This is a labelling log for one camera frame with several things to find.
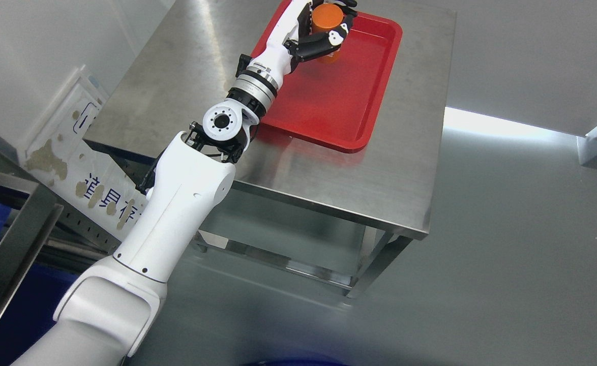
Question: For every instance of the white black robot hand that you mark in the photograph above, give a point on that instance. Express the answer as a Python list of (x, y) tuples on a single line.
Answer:
[(293, 40)]

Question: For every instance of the orange cylindrical capacitor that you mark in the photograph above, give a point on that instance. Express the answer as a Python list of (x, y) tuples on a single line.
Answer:
[(325, 17)]

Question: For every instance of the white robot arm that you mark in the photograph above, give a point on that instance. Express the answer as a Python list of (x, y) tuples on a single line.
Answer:
[(106, 314)]

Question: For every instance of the red plastic tray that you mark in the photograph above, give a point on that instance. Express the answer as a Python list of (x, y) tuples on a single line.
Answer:
[(336, 105)]

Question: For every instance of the stainless steel table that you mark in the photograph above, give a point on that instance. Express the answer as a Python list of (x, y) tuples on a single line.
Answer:
[(190, 61)]

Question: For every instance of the white labelled sign board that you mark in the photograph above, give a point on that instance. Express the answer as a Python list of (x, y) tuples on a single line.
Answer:
[(91, 181)]

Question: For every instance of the blue bin lower far left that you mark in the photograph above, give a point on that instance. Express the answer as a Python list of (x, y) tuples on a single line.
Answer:
[(43, 284)]

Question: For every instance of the metal shelf rail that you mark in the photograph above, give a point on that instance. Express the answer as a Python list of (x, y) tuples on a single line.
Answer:
[(37, 214)]

